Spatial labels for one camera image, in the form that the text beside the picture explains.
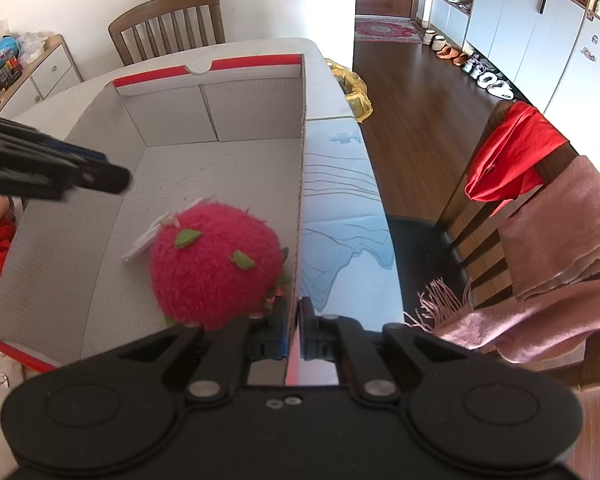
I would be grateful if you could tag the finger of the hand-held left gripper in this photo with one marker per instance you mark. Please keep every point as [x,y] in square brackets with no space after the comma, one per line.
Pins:
[80,151]
[95,177]

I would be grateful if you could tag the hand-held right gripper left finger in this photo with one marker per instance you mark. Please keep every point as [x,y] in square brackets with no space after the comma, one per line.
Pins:
[280,332]

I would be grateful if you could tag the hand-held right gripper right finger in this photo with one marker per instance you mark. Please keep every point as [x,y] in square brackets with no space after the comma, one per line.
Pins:
[307,332]

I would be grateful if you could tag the pink plush strawberry toy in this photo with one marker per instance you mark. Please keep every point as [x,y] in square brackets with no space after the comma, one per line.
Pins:
[205,260]

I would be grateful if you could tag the white red-trimmed cardboard box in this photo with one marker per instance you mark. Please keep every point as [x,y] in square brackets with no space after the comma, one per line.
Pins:
[220,160]

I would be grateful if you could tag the white wooden sideboard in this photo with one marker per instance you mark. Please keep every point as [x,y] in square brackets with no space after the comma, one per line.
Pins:
[55,67]

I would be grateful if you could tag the clear plastic bag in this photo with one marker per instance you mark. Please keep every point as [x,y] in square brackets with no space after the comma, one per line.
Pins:
[31,46]

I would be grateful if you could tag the wooden slat-back chair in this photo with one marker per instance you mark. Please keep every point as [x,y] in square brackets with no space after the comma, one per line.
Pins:
[130,25]

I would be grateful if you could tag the wooden chair with black seat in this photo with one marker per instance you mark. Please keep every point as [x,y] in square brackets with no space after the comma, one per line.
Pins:
[420,250]

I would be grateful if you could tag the blue printed table mat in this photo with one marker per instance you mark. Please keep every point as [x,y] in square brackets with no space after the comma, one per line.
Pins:
[340,185]

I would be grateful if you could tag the yellow plastic bag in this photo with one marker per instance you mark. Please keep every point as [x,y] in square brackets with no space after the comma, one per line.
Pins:
[357,95]

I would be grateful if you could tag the pink fringed scarf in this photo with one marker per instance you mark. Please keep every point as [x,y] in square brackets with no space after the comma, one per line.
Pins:
[555,240]

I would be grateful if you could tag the red cloth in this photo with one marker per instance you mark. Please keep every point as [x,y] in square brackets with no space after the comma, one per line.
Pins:
[510,155]

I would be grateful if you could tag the red patterned rug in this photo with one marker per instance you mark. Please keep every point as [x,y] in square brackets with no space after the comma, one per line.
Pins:
[385,30]

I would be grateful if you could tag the row of shoes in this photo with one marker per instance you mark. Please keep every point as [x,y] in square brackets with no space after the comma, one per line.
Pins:
[495,82]

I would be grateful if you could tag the white refrigerator with magnets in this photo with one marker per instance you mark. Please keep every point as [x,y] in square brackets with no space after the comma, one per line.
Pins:
[590,85]

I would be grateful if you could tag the white wall cabinets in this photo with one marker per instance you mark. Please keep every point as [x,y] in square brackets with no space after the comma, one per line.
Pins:
[520,25]

